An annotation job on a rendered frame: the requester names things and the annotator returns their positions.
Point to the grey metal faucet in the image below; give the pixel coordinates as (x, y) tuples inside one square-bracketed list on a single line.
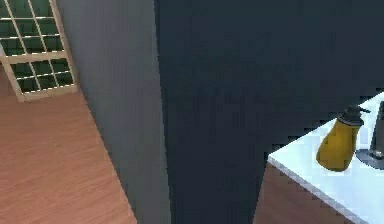
[(376, 143)]

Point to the yellow soap dispenser bottle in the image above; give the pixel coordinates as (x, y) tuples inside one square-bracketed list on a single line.
[(338, 145)]

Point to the white kitchen counter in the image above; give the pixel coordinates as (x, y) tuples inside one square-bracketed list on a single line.
[(320, 190)]

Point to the wooden framed grid window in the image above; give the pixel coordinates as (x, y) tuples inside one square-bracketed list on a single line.
[(36, 50)]

